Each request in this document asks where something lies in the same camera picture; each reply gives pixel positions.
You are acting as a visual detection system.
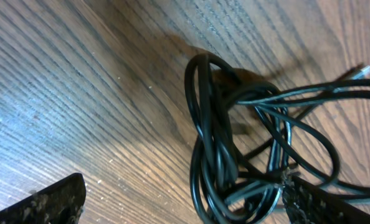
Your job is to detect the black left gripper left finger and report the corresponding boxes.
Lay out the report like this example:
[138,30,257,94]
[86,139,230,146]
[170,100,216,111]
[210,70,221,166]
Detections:
[0,172,86,224]

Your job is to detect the black USB cables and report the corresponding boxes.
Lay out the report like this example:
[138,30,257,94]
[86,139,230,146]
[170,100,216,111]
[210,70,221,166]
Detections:
[184,53,370,224]

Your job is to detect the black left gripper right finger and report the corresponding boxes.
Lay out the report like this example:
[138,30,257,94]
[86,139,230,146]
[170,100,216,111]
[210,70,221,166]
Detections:
[281,171,370,224]

